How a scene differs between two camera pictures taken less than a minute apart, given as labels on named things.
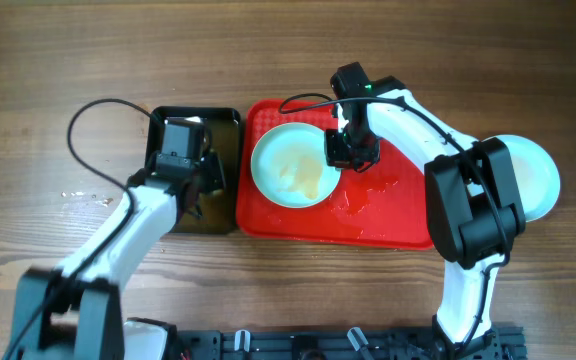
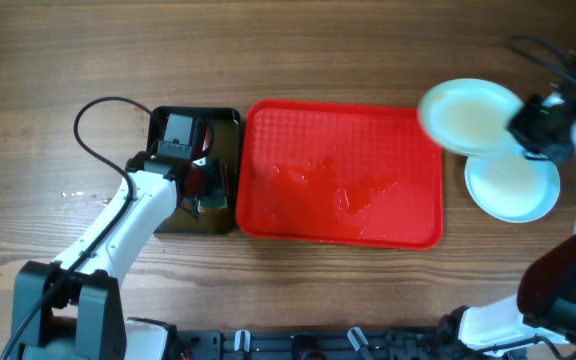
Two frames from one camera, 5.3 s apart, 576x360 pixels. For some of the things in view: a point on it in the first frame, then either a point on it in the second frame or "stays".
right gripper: x=335 y=157 -> x=517 y=129
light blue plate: x=288 y=166 -> x=470 y=116
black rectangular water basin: x=219 y=211 stays
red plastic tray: x=385 y=205 stays
